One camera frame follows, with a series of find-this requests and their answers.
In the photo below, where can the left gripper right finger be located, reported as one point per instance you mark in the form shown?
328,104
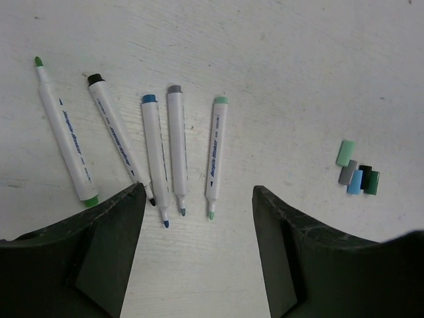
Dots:
311,269

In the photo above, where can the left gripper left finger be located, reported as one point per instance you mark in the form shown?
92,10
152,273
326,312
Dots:
78,267

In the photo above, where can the blue pen cap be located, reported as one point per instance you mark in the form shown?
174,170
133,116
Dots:
354,186

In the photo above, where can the grey pen cap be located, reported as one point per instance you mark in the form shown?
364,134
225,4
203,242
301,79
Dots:
347,173

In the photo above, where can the dark green pen cap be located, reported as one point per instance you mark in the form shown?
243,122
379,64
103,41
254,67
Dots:
373,183

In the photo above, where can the black pen cap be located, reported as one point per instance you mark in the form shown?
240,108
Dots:
366,175

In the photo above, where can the teal pen cap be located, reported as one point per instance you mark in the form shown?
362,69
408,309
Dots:
345,153

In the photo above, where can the green capped marker pen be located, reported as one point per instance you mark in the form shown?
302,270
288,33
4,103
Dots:
66,138

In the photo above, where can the black capped marker pen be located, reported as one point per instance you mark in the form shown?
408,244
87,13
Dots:
116,126

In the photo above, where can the blue capped marker pen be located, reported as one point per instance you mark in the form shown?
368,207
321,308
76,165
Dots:
155,150

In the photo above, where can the grey capped marker pen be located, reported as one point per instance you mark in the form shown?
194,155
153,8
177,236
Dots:
176,122

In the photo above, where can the teal capped marker pen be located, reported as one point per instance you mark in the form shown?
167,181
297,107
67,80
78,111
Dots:
218,124

